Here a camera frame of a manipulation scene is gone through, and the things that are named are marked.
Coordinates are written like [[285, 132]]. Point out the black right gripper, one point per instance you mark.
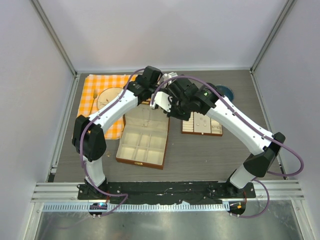
[[173, 113]]

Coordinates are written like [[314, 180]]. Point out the brown jewelry box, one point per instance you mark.
[[144, 138]]

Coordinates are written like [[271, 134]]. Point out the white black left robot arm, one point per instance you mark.
[[89, 132]]

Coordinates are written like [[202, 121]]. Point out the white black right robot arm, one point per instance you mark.
[[263, 145]]

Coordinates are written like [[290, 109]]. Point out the brown jewelry tray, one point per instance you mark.
[[205, 128]]

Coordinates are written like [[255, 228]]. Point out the pearl earrings in compartment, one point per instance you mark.
[[216, 127]]

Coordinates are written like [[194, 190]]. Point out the blue ceramic bowl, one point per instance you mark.
[[225, 91]]

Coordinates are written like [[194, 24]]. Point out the beige floral ceramic plate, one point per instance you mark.
[[107, 96]]

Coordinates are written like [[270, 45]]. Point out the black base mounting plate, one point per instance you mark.
[[167, 192]]

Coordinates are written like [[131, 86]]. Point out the orange white checkered cloth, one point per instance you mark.
[[112, 118]]

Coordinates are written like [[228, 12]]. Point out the white slotted cable duct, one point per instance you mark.
[[95, 207]]

